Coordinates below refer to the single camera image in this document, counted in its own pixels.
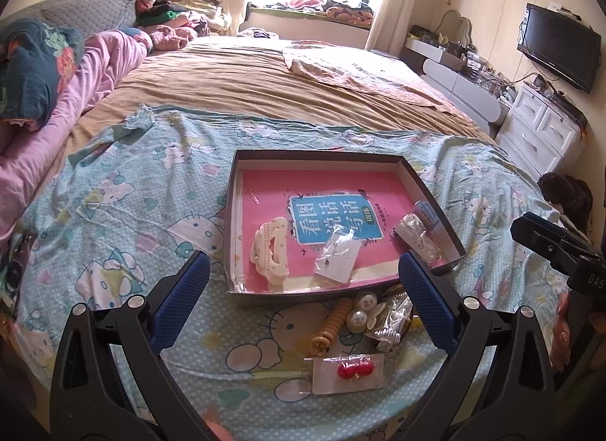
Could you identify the shallow cardboard box tray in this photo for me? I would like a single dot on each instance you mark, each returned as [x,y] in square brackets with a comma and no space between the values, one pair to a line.
[305,225]

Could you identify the pink book blue label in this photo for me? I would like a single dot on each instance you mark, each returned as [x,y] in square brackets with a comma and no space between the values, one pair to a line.
[314,196]

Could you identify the tan bed blanket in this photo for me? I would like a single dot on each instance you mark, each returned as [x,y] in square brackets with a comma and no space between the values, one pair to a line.
[284,90]

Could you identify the window sill clothes pile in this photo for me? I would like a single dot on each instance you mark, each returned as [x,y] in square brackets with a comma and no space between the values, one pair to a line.
[361,16]

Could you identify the black wall television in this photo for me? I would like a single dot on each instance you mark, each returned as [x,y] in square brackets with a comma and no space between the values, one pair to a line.
[562,45]

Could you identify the red earrings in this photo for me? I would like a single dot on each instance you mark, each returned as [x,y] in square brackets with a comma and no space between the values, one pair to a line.
[347,374]

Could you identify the grey quilted headboard cushion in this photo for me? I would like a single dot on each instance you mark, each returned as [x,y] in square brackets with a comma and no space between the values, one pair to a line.
[87,16]

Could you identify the grey white dresser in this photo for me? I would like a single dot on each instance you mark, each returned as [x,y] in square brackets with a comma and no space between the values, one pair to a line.
[443,71]

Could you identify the dark fluffy object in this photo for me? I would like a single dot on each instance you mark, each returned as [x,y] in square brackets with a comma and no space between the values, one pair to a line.
[571,194]

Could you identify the earring card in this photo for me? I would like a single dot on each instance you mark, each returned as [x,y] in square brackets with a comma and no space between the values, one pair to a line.
[338,257]

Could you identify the pink floral blanket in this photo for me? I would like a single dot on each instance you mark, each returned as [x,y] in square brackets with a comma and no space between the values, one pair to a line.
[362,71]

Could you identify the white drawer cabinet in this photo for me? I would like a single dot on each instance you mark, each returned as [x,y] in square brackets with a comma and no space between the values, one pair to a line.
[538,136]

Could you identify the blue item in bag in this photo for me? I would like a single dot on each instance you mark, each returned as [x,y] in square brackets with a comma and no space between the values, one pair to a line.
[424,211]

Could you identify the cream curtain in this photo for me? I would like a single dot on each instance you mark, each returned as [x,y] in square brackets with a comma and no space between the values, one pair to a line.
[389,30]

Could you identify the dark blue floral pillow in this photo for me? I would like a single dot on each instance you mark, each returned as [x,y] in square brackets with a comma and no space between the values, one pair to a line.
[37,63]

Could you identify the amber beaded hair comb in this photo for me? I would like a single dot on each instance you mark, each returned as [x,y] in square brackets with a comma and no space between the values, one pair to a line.
[328,333]

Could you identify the pink quilt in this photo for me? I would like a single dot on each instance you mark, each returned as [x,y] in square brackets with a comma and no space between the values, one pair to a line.
[26,156]

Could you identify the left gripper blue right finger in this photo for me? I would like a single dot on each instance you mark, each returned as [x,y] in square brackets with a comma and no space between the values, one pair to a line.
[435,301]

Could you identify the right hand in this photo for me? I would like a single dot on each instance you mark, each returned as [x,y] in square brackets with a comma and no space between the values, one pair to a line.
[561,349]

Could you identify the clear bag of dark jewelry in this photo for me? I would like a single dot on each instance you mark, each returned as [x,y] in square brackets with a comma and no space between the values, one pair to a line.
[420,234]

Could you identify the white pearl hair clip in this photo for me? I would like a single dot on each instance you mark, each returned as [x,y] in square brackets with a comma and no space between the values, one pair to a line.
[365,312]

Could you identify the cream hair claw clip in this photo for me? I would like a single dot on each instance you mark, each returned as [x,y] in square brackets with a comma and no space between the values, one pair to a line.
[268,252]

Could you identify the pile of clothes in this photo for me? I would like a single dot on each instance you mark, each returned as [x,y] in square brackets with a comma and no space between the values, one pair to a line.
[171,26]

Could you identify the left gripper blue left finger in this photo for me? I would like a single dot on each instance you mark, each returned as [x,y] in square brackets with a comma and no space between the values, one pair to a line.
[178,296]

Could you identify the hello kitty blue bedsheet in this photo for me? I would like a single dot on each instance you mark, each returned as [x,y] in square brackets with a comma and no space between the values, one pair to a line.
[131,206]

